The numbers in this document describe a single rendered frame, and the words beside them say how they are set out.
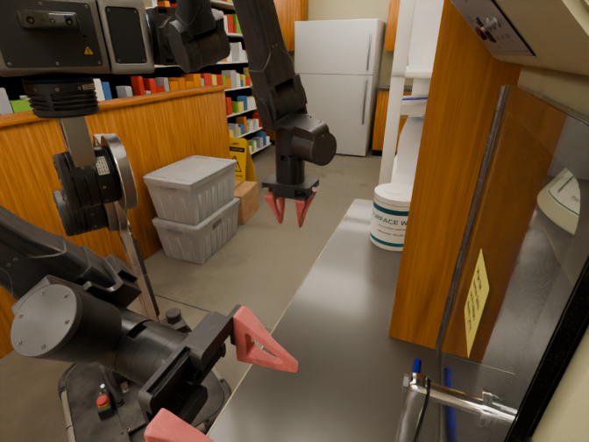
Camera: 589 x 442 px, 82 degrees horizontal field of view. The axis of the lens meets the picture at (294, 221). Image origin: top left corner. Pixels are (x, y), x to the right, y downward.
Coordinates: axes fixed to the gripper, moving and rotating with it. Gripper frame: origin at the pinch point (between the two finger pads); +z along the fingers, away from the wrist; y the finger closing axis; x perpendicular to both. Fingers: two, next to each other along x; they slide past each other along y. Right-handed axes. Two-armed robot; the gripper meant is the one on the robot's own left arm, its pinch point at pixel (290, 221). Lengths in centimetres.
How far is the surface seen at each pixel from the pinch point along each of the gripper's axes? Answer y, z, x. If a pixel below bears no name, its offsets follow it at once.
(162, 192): -142, 52, 108
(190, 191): -117, 48, 108
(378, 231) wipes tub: 15.3, 11.1, 24.1
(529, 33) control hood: 29, -32, -38
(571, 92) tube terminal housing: 33, -29, -32
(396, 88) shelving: 10, -21, 70
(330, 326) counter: 12.5, 16.1, -9.9
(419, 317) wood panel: 27.9, 10.0, -8.2
